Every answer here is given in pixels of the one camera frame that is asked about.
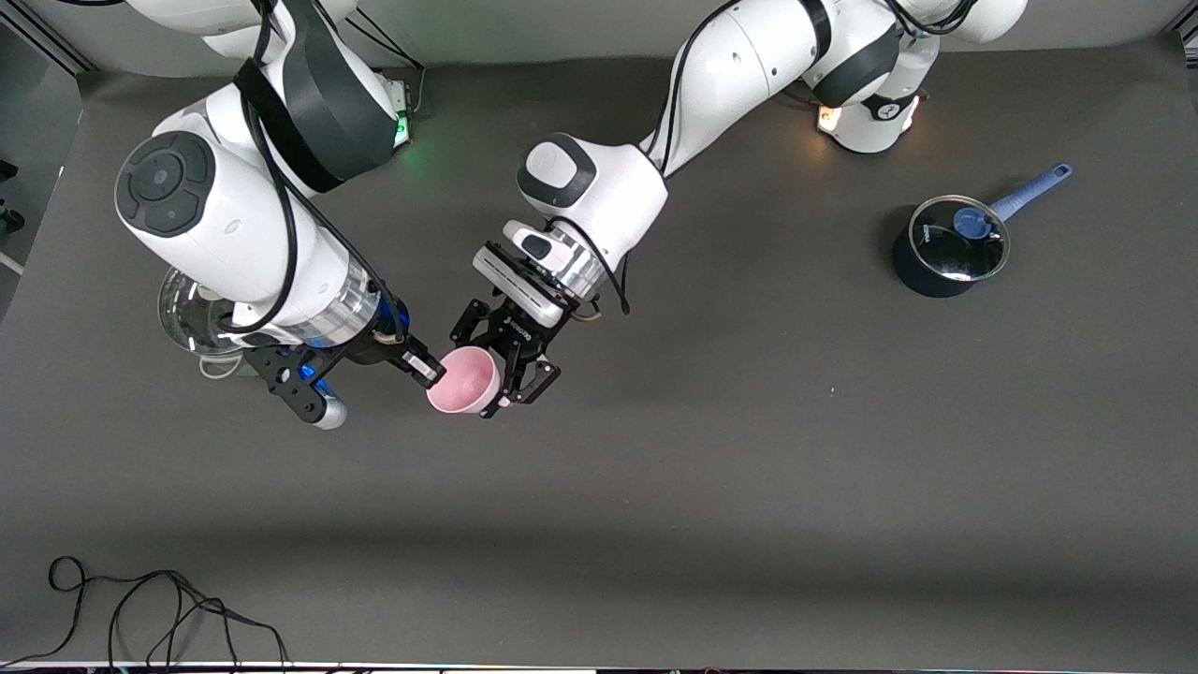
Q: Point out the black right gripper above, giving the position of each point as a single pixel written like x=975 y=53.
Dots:
x=388 y=348

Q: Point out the dark blue saucepan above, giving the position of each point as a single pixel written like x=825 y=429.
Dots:
x=922 y=281

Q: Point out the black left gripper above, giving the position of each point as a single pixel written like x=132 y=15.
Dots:
x=518 y=329

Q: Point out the dark grey table mat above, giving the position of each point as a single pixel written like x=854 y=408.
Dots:
x=749 y=468

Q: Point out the glass lid with blue knob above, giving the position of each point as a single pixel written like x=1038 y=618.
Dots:
x=945 y=248

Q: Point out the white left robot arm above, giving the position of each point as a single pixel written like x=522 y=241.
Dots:
x=739 y=65

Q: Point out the glass lid with beige knob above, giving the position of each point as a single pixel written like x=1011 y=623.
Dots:
x=182 y=318

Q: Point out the pink plastic cup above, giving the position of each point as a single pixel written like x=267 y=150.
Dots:
x=463 y=382

